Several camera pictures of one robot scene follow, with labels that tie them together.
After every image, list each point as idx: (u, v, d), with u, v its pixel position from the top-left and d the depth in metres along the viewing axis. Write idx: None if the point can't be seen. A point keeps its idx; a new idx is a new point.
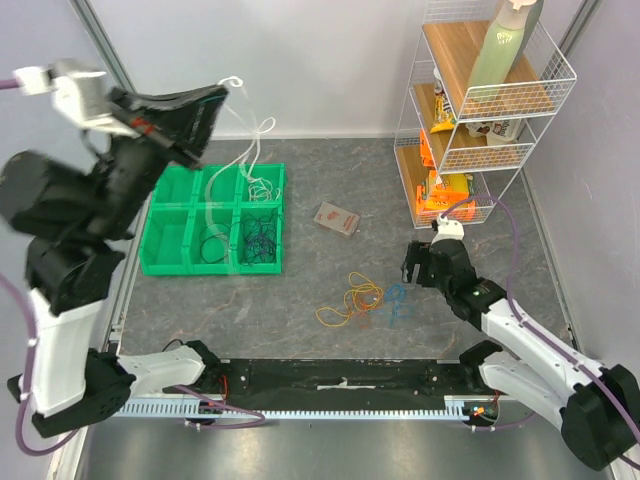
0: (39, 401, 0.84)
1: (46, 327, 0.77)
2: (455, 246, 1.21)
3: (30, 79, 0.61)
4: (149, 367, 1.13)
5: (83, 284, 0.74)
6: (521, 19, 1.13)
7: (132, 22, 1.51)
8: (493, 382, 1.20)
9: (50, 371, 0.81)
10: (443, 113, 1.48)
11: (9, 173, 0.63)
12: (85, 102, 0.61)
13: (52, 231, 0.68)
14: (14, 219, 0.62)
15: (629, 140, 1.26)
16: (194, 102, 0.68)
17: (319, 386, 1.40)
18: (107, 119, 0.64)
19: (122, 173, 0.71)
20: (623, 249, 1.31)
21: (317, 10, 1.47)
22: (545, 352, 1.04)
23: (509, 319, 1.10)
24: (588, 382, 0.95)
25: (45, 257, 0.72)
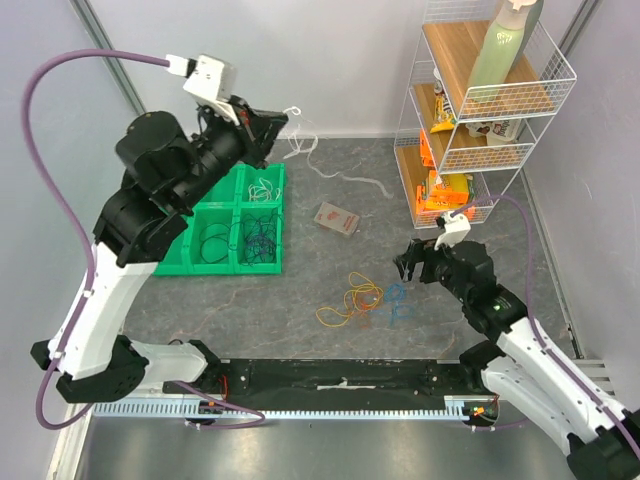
0: (70, 363, 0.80)
1: (106, 278, 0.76)
2: (481, 255, 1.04)
3: (176, 63, 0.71)
4: (159, 355, 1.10)
5: (155, 242, 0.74)
6: (521, 19, 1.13)
7: (132, 23, 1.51)
8: (495, 387, 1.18)
9: (94, 328, 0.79)
10: (443, 113, 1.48)
11: (138, 124, 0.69)
12: (220, 88, 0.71)
13: (153, 182, 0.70)
14: (140, 157, 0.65)
15: (629, 140, 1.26)
16: (267, 119, 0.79)
17: (319, 386, 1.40)
18: (227, 104, 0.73)
19: (215, 153, 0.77)
20: (623, 249, 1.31)
21: (318, 10, 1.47)
22: (567, 385, 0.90)
23: (532, 344, 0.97)
24: (610, 424, 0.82)
25: (122, 212, 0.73)
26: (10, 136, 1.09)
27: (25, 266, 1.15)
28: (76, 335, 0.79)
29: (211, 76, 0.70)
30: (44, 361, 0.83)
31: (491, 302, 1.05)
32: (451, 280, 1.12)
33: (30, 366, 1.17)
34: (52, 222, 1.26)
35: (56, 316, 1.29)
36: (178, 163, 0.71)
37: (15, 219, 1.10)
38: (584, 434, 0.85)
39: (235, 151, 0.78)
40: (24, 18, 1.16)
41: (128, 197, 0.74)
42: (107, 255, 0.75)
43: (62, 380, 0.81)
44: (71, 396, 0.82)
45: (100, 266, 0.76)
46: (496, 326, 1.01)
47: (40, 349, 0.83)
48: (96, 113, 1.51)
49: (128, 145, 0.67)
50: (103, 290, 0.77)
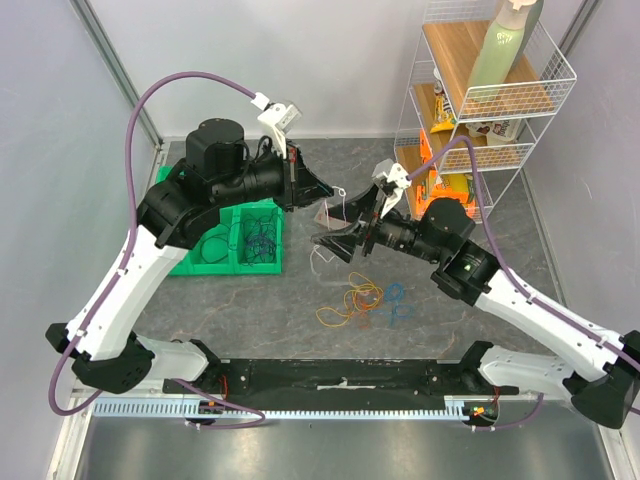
0: (90, 343, 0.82)
1: (143, 258, 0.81)
2: (463, 216, 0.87)
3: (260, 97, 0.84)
4: (162, 351, 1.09)
5: (191, 230, 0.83)
6: (521, 19, 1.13)
7: (133, 23, 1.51)
8: (494, 378, 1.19)
9: (122, 307, 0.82)
10: (443, 113, 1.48)
11: (212, 123, 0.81)
12: (284, 120, 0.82)
13: (206, 173, 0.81)
14: (208, 147, 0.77)
15: (629, 141, 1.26)
16: (314, 179, 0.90)
17: (319, 386, 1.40)
18: (282, 136, 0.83)
19: (258, 177, 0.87)
20: (623, 249, 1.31)
21: (318, 9, 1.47)
22: (562, 329, 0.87)
23: (515, 296, 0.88)
24: (614, 358, 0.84)
25: (167, 197, 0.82)
26: (11, 135, 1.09)
27: (25, 265, 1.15)
28: (103, 312, 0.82)
29: (280, 109, 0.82)
30: (61, 340, 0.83)
31: (459, 260, 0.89)
32: (414, 245, 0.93)
33: (30, 365, 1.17)
34: (53, 222, 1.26)
35: (56, 316, 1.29)
36: (231, 163, 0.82)
37: (16, 218, 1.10)
38: (589, 373, 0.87)
39: (276, 182, 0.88)
40: (25, 17, 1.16)
41: (171, 188, 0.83)
42: (147, 237, 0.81)
43: (79, 360, 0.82)
44: (87, 376, 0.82)
45: (138, 246, 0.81)
46: (474, 288, 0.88)
47: (58, 329, 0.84)
48: (97, 112, 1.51)
49: (201, 136, 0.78)
50: (137, 270, 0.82)
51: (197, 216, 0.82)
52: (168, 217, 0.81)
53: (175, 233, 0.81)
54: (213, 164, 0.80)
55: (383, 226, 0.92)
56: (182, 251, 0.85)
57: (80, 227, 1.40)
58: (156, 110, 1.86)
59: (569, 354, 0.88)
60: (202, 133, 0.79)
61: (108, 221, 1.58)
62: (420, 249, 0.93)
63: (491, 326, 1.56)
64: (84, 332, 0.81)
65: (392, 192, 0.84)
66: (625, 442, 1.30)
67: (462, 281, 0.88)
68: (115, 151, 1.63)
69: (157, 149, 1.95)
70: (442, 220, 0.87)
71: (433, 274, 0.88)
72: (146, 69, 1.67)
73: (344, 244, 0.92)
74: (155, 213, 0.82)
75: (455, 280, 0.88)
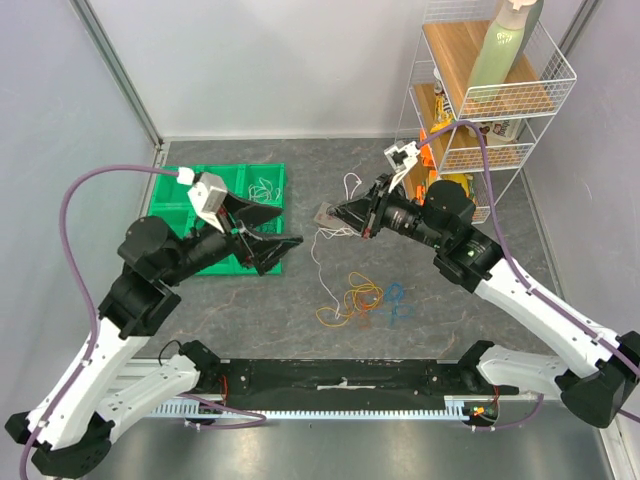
0: (51, 433, 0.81)
1: (107, 348, 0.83)
2: (463, 199, 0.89)
3: (185, 172, 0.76)
4: (131, 403, 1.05)
5: (155, 318, 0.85)
6: (521, 19, 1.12)
7: (133, 24, 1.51)
8: (493, 378, 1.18)
9: (86, 396, 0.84)
10: (443, 113, 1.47)
11: (136, 229, 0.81)
12: (209, 204, 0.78)
13: (151, 273, 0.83)
14: (138, 258, 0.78)
15: (629, 141, 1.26)
16: (276, 240, 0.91)
17: (319, 386, 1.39)
18: (213, 218, 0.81)
19: (203, 248, 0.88)
20: (623, 248, 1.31)
21: (319, 10, 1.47)
22: (558, 324, 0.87)
23: (514, 285, 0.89)
24: (608, 355, 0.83)
25: (127, 296, 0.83)
26: (10, 136, 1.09)
27: (25, 265, 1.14)
28: (66, 402, 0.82)
29: (202, 199, 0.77)
30: (20, 433, 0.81)
31: (463, 246, 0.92)
32: (417, 228, 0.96)
33: (31, 366, 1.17)
34: (52, 222, 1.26)
35: (56, 317, 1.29)
36: (169, 258, 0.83)
37: (14, 218, 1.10)
38: (581, 369, 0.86)
39: (221, 247, 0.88)
40: (24, 17, 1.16)
41: (125, 286, 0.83)
42: (111, 329, 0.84)
43: (39, 451, 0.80)
44: (49, 467, 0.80)
45: (102, 337, 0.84)
46: (474, 275, 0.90)
47: (17, 420, 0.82)
48: (97, 113, 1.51)
49: (129, 246, 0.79)
50: (101, 360, 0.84)
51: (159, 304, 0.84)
52: (133, 310, 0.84)
53: (139, 323, 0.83)
54: (151, 266, 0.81)
55: (388, 210, 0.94)
56: (144, 338, 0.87)
57: (79, 228, 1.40)
58: (156, 111, 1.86)
59: (562, 348, 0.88)
60: (128, 244, 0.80)
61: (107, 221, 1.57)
62: (424, 232, 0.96)
63: (491, 326, 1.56)
64: (45, 422, 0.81)
65: (401, 163, 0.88)
66: (624, 442, 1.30)
67: (464, 266, 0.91)
68: (115, 151, 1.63)
69: (157, 149, 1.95)
70: (440, 200, 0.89)
71: (435, 258, 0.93)
72: (146, 69, 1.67)
73: (359, 212, 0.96)
74: (121, 308, 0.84)
75: (455, 265, 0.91)
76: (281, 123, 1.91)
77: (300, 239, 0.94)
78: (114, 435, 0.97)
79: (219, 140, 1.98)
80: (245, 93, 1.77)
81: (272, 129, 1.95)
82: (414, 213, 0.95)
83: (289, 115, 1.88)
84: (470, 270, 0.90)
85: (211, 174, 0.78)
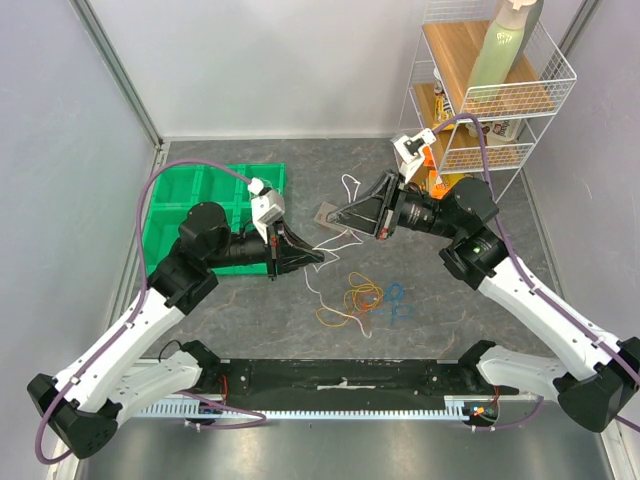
0: (81, 391, 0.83)
1: (151, 314, 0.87)
2: (487, 202, 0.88)
3: (256, 183, 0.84)
4: (137, 390, 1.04)
5: (196, 296, 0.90)
6: (521, 19, 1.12)
7: (133, 24, 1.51)
8: (491, 378, 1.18)
9: (119, 360, 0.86)
10: (443, 113, 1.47)
11: (195, 210, 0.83)
12: (266, 218, 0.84)
13: (200, 252, 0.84)
14: (197, 236, 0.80)
15: (629, 141, 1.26)
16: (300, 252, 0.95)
17: (318, 386, 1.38)
18: (264, 228, 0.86)
19: (244, 246, 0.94)
20: (623, 247, 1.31)
21: (319, 10, 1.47)
22: (559, 324, 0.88)
23: (518, 284, 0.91)
24: (608, 359, 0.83)
25: (174, 274, 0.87)
26: (10, 135, 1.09)
27: (26, 265, 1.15)
28: (101, 362, 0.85)
29: (263, 206, 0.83)
30: (48, 390, 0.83)
31: (470, 242, 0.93)
32: (434, 224, 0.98)
33: (30, 366, 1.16)
34: (52, 222, 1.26)
35: (56, 316, 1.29)
36: (218, 241, 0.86)
37: (13, 217, 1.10)
38: (580, 372, 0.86)
39: (260, 253, 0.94)
40: (23, 16, 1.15)
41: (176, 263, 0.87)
42: (158, 298, 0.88)
43: (66, 408, 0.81)
44: (72, 426, 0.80)
45: (147, 304, 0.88)
46: (478, 271, 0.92)
47: (45, 378, 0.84)
48: (97, 113, 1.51)
49: (191, 224, 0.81)
50: (143, 326, 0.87)
51: (202, 284, 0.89)
52: (178, 285, 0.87)
53: (183, 296, 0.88)
54: (205, 245, 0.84)
55: (403, 207, 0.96)
56: (182, 314, 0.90)
57: (79, 229, 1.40)
58: (156, 111, 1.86)
59: (562, 350, 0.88)
60: (189, 222, 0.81)
61: (108, 221, 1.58)
62: (440, 227, 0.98)
63: (491, 326, 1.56)
64: (77, 379, 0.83)
65: (417, 151, 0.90)
66: (625, 443, 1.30)
67: (468, 262, 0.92)
68: (115, 151, 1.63)
69: (157, 149, 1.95)
70: (465, 200, 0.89)
71: (443, 250, 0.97)
72: (146, 69, 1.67)
73: (364, 215, 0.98)
74: (168, 281, 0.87)
75: (461, 259, 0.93)
76: (281, 123, 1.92)
77: (321, 255, 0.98)
78: (121, 417, 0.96)
79: (219, 140, 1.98)
80: (244, 93, 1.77)
81: (272, 129, 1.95)
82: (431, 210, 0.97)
83: (288, 115, 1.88)
84: (475, 268, 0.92)
85: (276, 192, 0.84)
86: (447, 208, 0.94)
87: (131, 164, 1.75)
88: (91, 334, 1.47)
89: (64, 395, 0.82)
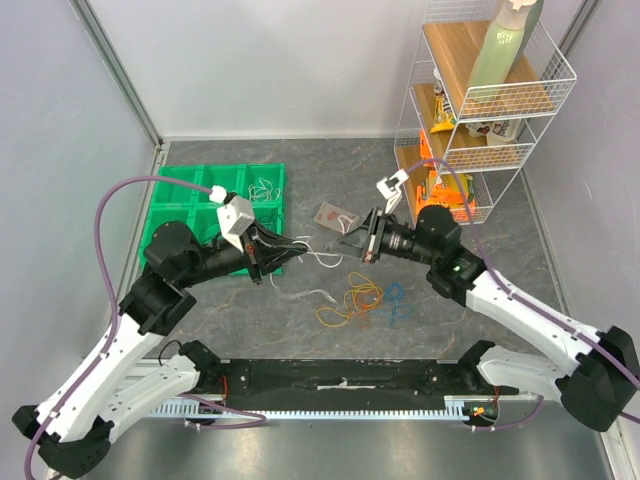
0: (60, 425, 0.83)
1: (124, 343, 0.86)
2: (451, 221, 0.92)
3: (220, 191, 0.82)
4: (129, 404, 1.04)
5: (172, 317, 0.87)
6: (521, 19, 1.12)
7: (133, 24, 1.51)
8: (492, 378, 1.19)
9: (99, 390, 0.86)
10: (443, 113, 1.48)
11: (160, 232, 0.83)
12: (234, 227, 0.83)
13: (169, 275, 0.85)
14: (162, 260, 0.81)
15: (629, 141, 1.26)
16: (282, 248, 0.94)
17: (318, 386, 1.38)
18: (237, 239, 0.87)
19: (220, 257, 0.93)
20: (623, 247, 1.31)
21: (319, 10, 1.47)
22: (539, 323, 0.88)
23: (497, 292, 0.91)
24: (588, 350, 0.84)
25: (147, 296, 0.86)
26: (10, 135, 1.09)
27: (26, 266, 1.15)
28: (80, 393, 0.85)
29: (230, 217, 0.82)
30: (30, 422, 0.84)
31: (451, 261, 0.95)
32: (412, 250, 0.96)
33: (30, 366, 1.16)
34: (51, 221, 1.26)
35: (56, 317, 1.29)
36: (188, 261, 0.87)
37: (14, 217, 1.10)
38: (567, 366, 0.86)
39: (238, 260, 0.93)
40: (23, 16, 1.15)
41: (146, 284, 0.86)
42: (131, 324, 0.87)
43: (47, 442, 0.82)
44: (54, 460, 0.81)
45: (121, 332, 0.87)
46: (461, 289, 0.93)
47: (27, 410, 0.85)
48: (97, 113, 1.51)
49: (155, 248, 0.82)
50: (118, 355, 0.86)
51: (178, 305, 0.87)
52: (152, 308, 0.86)
53: (158, 320, 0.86)
54: (172, 267, 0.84)
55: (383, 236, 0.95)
56: (160, 337, 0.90)
57: (79, 229, 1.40)
58: (156, 111, 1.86)
59: (546, 347, 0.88)
60: (153, 246, 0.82)
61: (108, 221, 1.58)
62: (419, 253, 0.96)
63: (491, 326, 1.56)
64: (57, 412, 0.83)
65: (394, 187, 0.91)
66: (625, 442, 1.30)
67: (452, 281, 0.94)
68: (115, 151, 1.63)
69: (157, 149, 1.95)
70: (430, 222, 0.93)
71: (427, 274, 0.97)
72: (146, 69, 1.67)
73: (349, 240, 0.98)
74: (140, 305, 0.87)
75: (444, 281, 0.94)
76: (281, 123, 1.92)
77: (304, 248, 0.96)
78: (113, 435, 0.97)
79: (219, 140, 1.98)
80: (245, 93, 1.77)
81: (272, 129, 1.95)
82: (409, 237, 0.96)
83: (288, 115, 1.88)
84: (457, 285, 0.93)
85: (241, 200, 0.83)
86: (420, 230, 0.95)
87: (131, 164, 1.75)
88: (91, 335, 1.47)
89: (45, 428, 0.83)
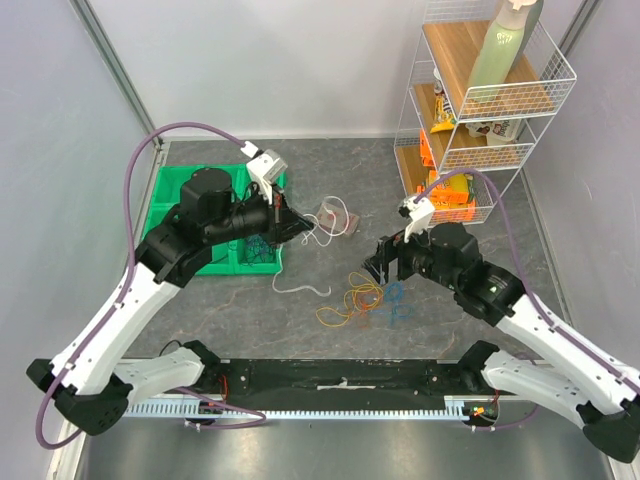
0: (77, 376, 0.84)
1: (140, 291, 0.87)
2: (464, 235, 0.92)
3: (250, 147, 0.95)
4: (145, 374, 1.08)
5: (186, 268, 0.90)
6: (521, 19, 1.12)
7: (132, 23, 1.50)
8: (495, 382, 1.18)
9: (114, 342, 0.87)
10: (443, 113, 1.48)
11: (200, 175, 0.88)
12: (269, 173, 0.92)
13: (200, 217, 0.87)
14: (200, 195, 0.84)
15: (629, 141, 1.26)
16: (295, 218, 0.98)
17: (319, 386, 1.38)
18: (269, 185, 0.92)
19: (245, 218, 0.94)
20: (623, 247, 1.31)
21: (319, 9, 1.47)
22: (583, 362, 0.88)
23: (538, 323, 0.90)
24: (633, 395, 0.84)
25: (165, 241, 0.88)
26: (10, 136, 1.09)
27: (26, 266, 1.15)
28: (94, 346, 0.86)
29: (268, 161, 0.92)
30: (45, 375, 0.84)
31: (485, 282, 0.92)
32: (433, 270, 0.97)
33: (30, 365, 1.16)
34: (52, 222, 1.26)
35: (56, 317, 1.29)
36: (220, 208, 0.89)
37: (15, 218, 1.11)
38: (608, 408, 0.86)
39: (261, 223, 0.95)
40: (24, 16, 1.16)
41: (168, 230, 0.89)
42: (147, 272, 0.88)
43: (64, 394, 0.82)
44: (71, 411, 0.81)
45: (136, 281, 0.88)
46: (497, 310, 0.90)
47: (42, 364, 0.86)
48: (97, 113, 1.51)
49: (193, 185, 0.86)
50: (134, 304, 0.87)
51: (192, 256, 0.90)
52: (168, 256, 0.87)
53: (173, 269, 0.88)
54: (204, 210, 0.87)
55: (407, 252, 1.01)
56: (176, 289, 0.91)
57: (78, 229, 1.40)
58: (156, 111, 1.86)
59: (587, 386, 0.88)
60: (192, 185, 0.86)
61: (107, 221, 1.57)
62: (438, 273, 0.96)
63: (491, 326, 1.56)
64: (72, 364, 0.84)
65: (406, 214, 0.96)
66: None
67: (486, 302, 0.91)
68: (115, 151, 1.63)
69: (157, 149, 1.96)
70: (444, 238, 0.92)
71: (455, 296, 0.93)
72: (146, 69, 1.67)
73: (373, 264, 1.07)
74: (155, 254, 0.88)
75: (476, 300, 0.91)
76: (281, 122, 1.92)
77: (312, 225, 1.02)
78: (131, 397, 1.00)
79: (219, 140, 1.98)
80: (244, 92, 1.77)
81: (271, 129, 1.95)
82: (429, 256, 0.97)
83: (288, 115, 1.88)
84: (491, 305, 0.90)
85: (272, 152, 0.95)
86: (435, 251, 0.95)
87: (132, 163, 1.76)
88: None
89: (61, 381, 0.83)
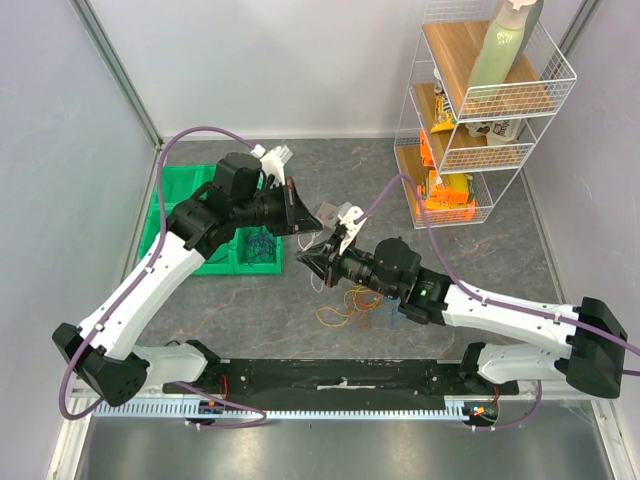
0: (107, 337, 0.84)
1: (170, 258, 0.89)
2: (407, 251, 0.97)
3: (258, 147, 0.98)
4: (158, 357, 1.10)
5: (214, 240, 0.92)
6: (521, 19, 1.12)
7: (132, 23, 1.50)
8: (494, 377, 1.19)
9: (143, 306, 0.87)
10: (443, 113, 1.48)
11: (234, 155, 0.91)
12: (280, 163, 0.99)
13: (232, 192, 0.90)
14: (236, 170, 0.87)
15: (629, 141, 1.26)
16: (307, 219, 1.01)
17: (319, 386, 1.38)
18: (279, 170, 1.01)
19: (266, 205, 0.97)
20: (623, 247, 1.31)
21: (319, 10, 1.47)
22: (522, 319, 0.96)
23: (471, 303, 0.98)
24: (573, 330, 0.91)
25: (195, 213, 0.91)
26: (9, 135, 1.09)
27: (27, 266, 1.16)
28: (124, 309, 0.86)
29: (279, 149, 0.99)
30: (73, 338, 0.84)
31: (416, 287, 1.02)
32: (371, 278, 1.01)
33: (30, 366, 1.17)
34: (53, 221, 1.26)
35: (56, 316, 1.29)
36: (249, 186, 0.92)
37: (15, 218, 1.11)
38: (562, 351, 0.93)
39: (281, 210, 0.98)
40: (25, 16, 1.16)
41: (196, 205, 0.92)
42: (176, 242, 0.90)
43: (93, 355, 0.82)
44: (99, 371, 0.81)
45: (166, 249, 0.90)
46: (435, 309, 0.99)
47: (70, 328, 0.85)
48: (97, 113, 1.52)
49: (228, 162, 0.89)
50: (164, 269, 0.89)
51: (220, 227, 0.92)
52: (196, 228, 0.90)
53: (202, 239, 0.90)
54: (236, 187, 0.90)
55: (345, 261, 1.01)
56: (202, 259, 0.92)
57: (79, 228, 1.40)
58: (156, 111, 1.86)
59: (534, 339, 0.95)
60: (227, 162, 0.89)
61: (107, 220, 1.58)
62: (376, 283, 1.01)
63: None
64: (102, 327, 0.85)
65: (344, 233, 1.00)
66: (625, 443, 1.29)
67: (425, 307, 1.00)
68: (115, 151, 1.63)
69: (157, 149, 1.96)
70: (389, 261, 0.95)
71: (401, 308, 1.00)
72: (146, 68, 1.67)
73: (319, 263, 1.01)
74: (184, 225, 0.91)
75: (419, 309, 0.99)
76: (281, 122, 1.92)
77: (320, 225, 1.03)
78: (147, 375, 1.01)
79: (220, 140, 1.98)
80: (244, 92, 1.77)
81: (271, 129, 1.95)
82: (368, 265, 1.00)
83: (288, 115, 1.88)
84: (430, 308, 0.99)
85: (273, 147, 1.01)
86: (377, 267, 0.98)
87: (131, 163, 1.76)
88: None
89: (90, 342, 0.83)
